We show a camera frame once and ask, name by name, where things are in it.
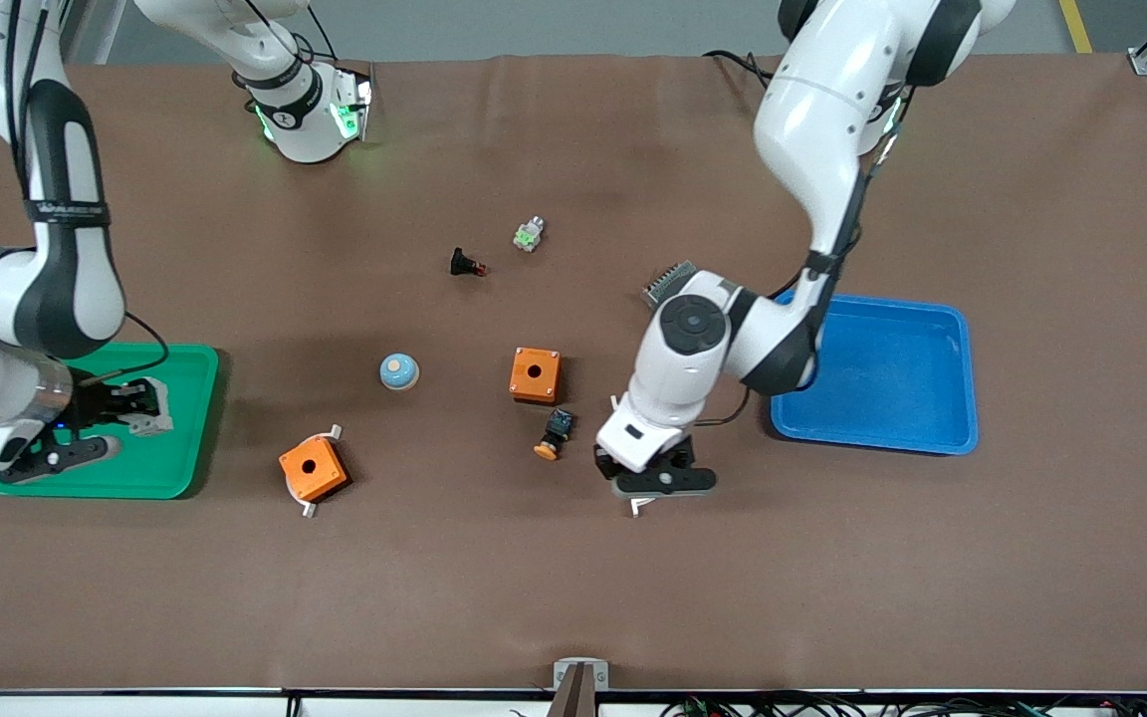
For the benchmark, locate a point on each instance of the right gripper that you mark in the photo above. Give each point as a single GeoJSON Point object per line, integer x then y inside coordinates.
{"type": "Point", "coordinates": [93, 403]}

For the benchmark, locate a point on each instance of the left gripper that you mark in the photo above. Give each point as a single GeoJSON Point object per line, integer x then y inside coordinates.
{"type": "Point", "coordinates": [605, 466]}

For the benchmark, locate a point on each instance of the white red circuit breaker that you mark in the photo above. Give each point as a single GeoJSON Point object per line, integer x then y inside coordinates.
{"type": "Point", "coordinates": [150, 424]}

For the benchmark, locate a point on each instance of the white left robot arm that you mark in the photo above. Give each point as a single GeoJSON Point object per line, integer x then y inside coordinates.
{"type": "Point", "coordinates": [812, 119]}

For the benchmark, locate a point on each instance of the green plastic tray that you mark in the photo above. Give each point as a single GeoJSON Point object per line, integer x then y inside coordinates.
{"type": "Point", "coordinates": [175, 448]}

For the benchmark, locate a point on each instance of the black yellow push button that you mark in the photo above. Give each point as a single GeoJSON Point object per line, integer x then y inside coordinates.
{"type": "Point", "coordinates": [556, 433]}

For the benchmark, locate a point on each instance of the brown table mat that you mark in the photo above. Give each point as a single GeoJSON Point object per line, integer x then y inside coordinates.
{"type": "Point", "coordinates": [573, 578]}

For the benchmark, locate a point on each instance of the orange button box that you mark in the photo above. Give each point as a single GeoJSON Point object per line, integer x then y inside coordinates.
{"type": "Point", "coordinates": [535, 375]}
{"type": "Point", "coordinates": [313, 470]}

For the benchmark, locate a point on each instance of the metal mesh power supply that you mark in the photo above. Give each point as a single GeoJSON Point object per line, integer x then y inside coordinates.
{"type": "Point", "coordinates": [668, 282]}

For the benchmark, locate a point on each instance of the orange box with brackets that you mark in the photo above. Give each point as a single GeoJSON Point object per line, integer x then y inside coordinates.
{"type": "Point", "coordinates": [336, 432]}

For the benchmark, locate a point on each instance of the green white push button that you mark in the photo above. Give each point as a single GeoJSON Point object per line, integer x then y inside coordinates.
{"type": "Point", "coordinates": [530, 234]}

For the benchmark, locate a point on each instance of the blue plastic tray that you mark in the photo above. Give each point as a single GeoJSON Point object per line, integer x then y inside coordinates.
{"type": "Point", "coordinates": [892, 378]}

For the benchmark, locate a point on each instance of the blue round buzzer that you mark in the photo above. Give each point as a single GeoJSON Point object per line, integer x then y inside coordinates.
{"type": "Point", "coordinates": [399, 372]}

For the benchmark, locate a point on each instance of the black red indicator lamp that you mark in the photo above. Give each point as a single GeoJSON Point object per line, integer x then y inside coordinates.
{"type": "Point", "coordinates": [464, 263]}

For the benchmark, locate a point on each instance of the large white arc bracket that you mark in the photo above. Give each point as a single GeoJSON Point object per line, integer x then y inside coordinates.
{"type": "Point", "coordinates": [639, 506]}

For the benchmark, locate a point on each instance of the grey metal bracket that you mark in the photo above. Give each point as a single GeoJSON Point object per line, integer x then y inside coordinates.
{"type": "Point", "coordinates": [566, 665]}

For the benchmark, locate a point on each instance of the brown tapered post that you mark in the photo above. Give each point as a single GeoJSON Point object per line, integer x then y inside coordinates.
{"type": "Point", "coordinates": [573, 697]}

